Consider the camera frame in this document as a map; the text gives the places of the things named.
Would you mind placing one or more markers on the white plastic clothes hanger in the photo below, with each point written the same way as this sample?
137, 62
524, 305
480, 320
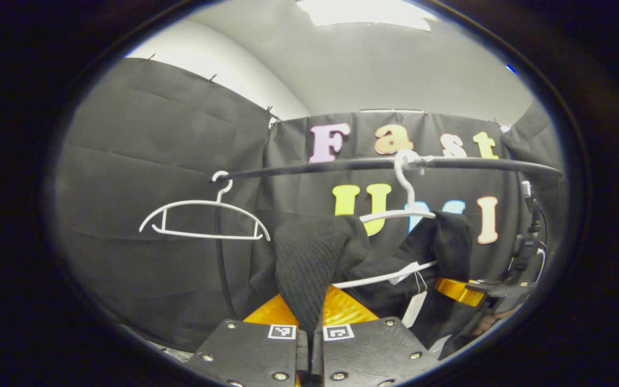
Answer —
407, 188
202, 235

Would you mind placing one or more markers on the black knit garment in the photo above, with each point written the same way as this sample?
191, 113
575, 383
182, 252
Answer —
309, 252

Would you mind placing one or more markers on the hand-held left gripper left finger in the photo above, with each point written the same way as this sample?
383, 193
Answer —
245, 349

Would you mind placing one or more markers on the black backdrop cloth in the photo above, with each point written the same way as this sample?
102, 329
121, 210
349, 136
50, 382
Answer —
153, 161

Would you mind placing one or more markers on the large ceiling light panel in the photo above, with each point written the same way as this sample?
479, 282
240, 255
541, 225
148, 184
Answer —
366, 13

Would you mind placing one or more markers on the black metal clothes rack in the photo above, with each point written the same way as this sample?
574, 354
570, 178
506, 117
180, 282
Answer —
315, 167

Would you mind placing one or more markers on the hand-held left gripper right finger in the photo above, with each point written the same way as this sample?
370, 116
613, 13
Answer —
374, 349

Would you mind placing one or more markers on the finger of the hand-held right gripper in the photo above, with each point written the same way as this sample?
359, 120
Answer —
454, 290

